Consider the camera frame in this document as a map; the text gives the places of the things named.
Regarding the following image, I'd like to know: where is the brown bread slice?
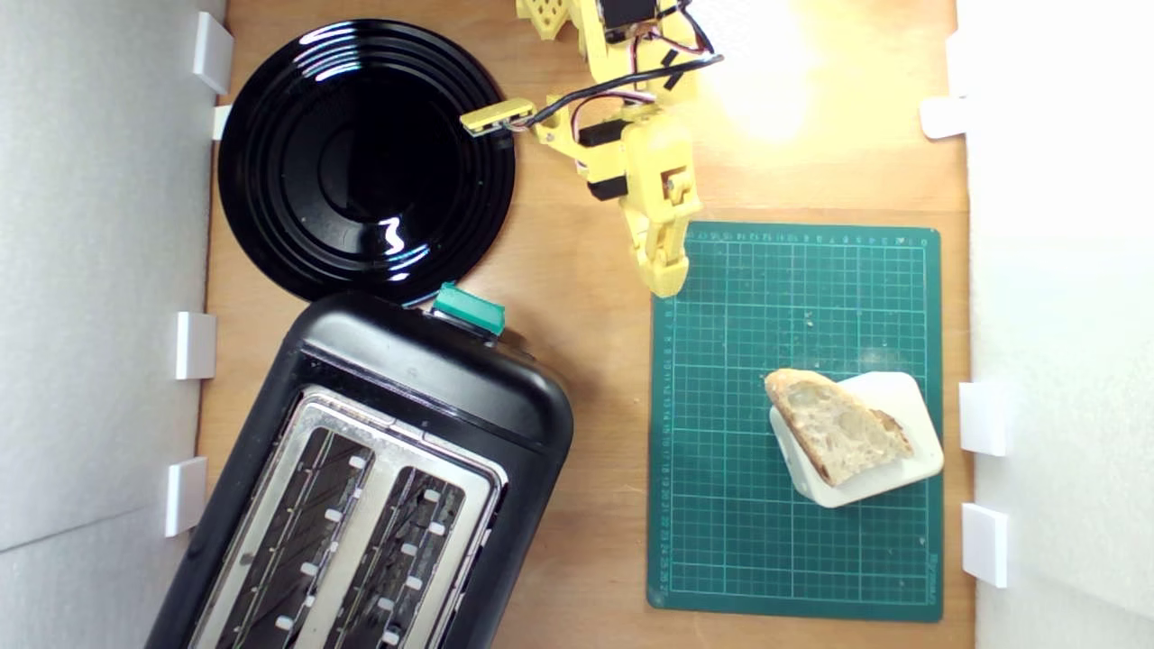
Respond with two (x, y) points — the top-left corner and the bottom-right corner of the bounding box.
(765, 368), (914, 488)

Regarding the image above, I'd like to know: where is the green toaster lever knob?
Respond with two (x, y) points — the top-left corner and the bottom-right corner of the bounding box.
(431, 281), (507, 337)

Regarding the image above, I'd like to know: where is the black two-slot toaster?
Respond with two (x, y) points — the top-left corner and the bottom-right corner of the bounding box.
(144, 290), (575, 649)

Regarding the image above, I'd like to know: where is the white rounded block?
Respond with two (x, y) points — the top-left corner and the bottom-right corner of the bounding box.
(769, 371), (945, 508)

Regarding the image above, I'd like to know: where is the green cutting mat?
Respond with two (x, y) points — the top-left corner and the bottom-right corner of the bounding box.
(646, 219), (945, 623)

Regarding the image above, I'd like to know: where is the black round plate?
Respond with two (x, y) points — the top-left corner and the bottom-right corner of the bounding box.
(216, 18), (517, 307)

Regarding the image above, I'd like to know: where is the yellow wrist camera mount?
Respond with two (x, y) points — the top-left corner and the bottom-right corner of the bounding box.
(460, 97), (537, 138)

